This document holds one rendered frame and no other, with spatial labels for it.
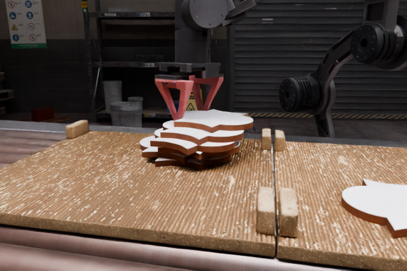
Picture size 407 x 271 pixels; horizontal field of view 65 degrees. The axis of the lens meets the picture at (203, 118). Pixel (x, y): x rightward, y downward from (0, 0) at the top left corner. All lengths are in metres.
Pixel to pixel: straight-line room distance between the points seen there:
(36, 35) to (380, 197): 5.81
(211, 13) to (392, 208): 0.33
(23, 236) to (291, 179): 0.34
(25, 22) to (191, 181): 5.75
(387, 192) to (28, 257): 0.40
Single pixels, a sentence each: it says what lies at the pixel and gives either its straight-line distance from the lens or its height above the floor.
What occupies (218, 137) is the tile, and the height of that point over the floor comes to 0.99.
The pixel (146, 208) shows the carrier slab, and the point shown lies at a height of 0.94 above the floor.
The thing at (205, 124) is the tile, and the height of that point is 1.00.
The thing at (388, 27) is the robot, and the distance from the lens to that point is 1.30.
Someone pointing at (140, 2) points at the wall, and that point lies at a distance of 5.36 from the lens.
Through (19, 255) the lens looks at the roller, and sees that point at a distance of 0.38.
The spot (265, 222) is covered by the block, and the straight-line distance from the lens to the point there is 0.33.
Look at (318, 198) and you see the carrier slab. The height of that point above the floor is 0.94.
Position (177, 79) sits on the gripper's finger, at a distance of 0.51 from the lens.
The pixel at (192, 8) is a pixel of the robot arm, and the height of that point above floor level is 1.17.
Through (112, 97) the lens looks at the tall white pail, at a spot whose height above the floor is 0.37.
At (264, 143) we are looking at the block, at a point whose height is 0.95.
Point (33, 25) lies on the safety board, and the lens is 6.03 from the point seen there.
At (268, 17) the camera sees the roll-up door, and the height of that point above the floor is 1.56.
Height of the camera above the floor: 1.12
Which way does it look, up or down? 13 degrees down
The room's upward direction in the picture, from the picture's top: straight up
